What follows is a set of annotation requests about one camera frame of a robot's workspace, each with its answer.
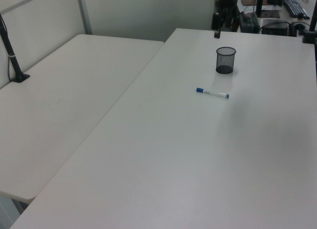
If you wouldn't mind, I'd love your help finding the blue and white marker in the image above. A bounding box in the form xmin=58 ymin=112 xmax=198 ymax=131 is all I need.
xmin=196 ymin=87 xmax=230 ymax=99

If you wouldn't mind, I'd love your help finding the black electronics box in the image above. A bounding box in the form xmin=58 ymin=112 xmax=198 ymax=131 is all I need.
xmin=261 ymin=19 xmax=291 ymax=36

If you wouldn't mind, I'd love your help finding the black monitor stand pole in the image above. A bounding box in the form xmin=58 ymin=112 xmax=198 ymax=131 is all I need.
xmin=255 ymin=0 xmax=264 ymax=17

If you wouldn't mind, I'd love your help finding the black mesh pen cup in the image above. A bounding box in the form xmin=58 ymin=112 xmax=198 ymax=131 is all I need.
xmin=215 ymin=46 xmax=237 ymax=74

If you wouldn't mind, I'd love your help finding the thin black cable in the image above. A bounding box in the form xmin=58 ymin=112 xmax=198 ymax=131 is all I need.
xmin=6 ymin=56 xmax=13 ymax=82

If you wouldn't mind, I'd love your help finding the white emergency stop button box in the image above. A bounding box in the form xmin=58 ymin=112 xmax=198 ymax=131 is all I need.
xmin=290 ymin=13 xmax=310 ymax=37

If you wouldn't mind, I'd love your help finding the black camera pole with clamp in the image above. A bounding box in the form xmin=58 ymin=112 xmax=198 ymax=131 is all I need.
xmin=301 ymin=6 xmax=317 ymax=44

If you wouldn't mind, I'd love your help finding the dark green equipment box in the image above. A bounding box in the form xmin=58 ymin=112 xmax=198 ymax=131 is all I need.
xmin=238 ymin=12 xmax=260 ymax=34

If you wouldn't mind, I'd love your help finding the black computer keyboard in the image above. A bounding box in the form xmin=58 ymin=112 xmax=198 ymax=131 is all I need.
xmin=282 ymin=0 xmax=311 ymax=19

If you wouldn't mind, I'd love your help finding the black flat monitor base plate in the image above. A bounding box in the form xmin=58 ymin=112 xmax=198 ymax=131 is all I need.
xmin=259 ymin=10 xmax=281 ymax=18

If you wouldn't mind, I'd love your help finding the black camera stand with base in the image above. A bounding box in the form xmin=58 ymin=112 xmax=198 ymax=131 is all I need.
xmin=0 ymin=13 xmax=31 ymax=84

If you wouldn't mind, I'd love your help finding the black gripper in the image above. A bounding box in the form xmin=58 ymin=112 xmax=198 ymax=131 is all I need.
xmin=211 ymin=0 xmax=240 ymax=39

